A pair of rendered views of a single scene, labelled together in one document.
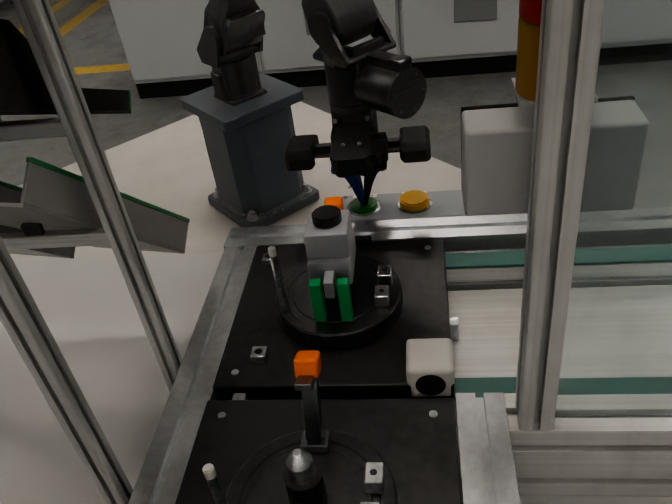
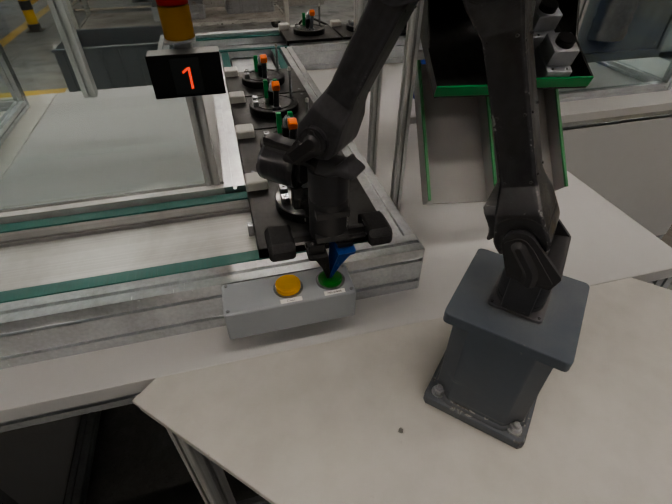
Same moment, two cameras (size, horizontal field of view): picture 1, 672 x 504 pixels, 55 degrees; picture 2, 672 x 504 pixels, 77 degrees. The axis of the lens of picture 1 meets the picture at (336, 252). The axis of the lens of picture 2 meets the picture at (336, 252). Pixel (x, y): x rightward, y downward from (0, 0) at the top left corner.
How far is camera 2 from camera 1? 1.25 m
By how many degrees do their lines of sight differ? 100
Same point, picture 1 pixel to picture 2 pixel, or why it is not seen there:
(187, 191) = (590, 392)
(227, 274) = (394, 217)
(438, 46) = not seen: outside the picture
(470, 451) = (238, 170)
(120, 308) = not seen: hidden behind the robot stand
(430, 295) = (261, 213)
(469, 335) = (242, 235)
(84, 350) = (476, 231)
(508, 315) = (220, 249)
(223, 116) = (492, 256)
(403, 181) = (338, 453)
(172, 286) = not seen: hidden behind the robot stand
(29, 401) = (471, 208)
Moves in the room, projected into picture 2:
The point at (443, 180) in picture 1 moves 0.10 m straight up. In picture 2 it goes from (288, 463) to (282, 426)
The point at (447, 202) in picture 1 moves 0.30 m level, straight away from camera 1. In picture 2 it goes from (260, 292) to (285, 489)
